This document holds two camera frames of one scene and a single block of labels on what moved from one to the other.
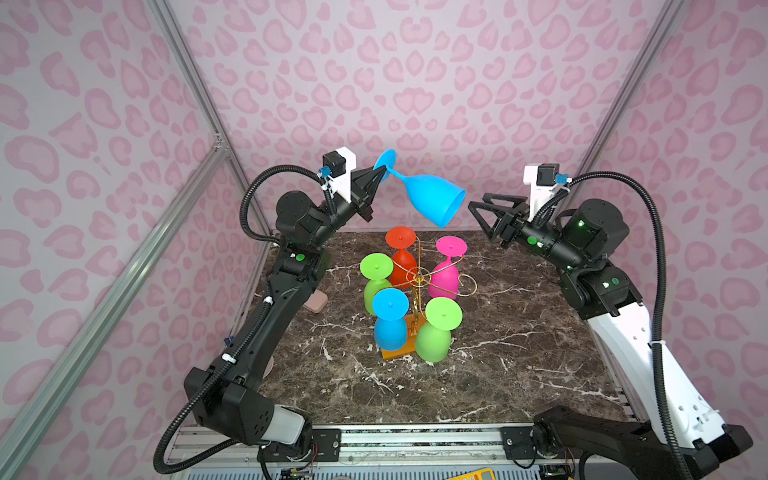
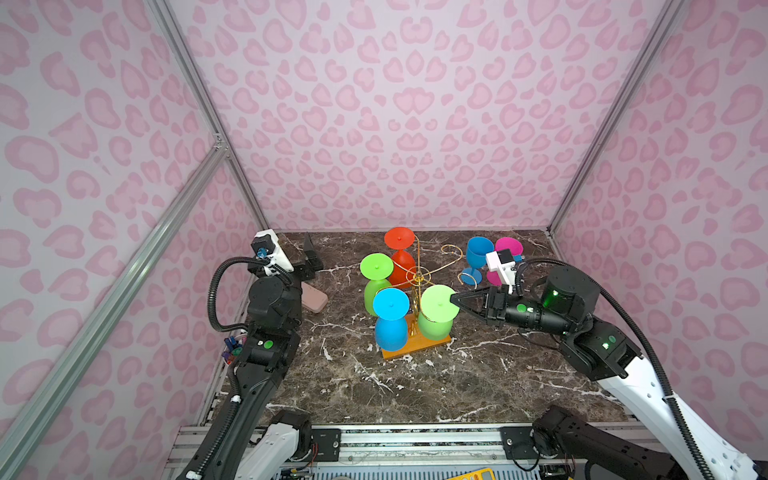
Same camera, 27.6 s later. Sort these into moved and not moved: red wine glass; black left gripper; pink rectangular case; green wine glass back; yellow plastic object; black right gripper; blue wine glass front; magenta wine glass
Moved: magenta wine glass; black right gripper; black left gripper
Not moved: green wine glass back; blue wine glass front; yellow plastic object; pink rectangular case; red wine glass
